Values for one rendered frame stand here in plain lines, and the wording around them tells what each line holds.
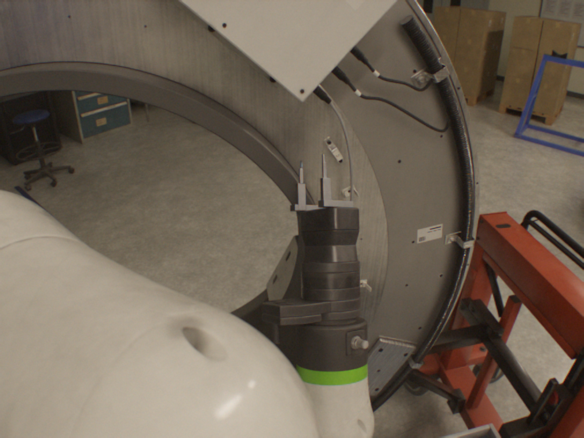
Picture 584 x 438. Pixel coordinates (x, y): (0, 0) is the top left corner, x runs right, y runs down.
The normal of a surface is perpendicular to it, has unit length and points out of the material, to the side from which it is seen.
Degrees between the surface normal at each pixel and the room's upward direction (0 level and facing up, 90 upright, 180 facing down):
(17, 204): 31
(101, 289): 17
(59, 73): 90
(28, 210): 36
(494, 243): 90
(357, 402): 55
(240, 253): 0
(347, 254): 51
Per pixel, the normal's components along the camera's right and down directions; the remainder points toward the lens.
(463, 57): -0.65, 0.39
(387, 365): 0.18, 0.50
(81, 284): 0.07, -0.94
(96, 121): 0.75, 0.33
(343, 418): 0.18, -0.27
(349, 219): 0.57, -0.07
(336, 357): 0.01, -0.07
